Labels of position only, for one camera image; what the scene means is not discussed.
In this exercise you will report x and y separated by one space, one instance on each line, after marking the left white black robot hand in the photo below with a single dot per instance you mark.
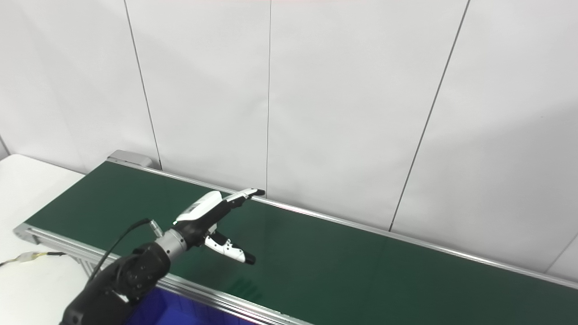
201 212

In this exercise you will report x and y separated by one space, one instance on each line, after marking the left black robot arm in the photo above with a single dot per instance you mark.
131 275

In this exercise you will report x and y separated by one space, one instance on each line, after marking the gray conveyor end housing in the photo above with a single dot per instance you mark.
131 159

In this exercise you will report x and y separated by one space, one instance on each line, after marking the blue plastic bin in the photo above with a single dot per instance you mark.
167 311

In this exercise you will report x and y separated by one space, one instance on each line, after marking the aluminium conveyor support leg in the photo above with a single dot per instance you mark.
88 266

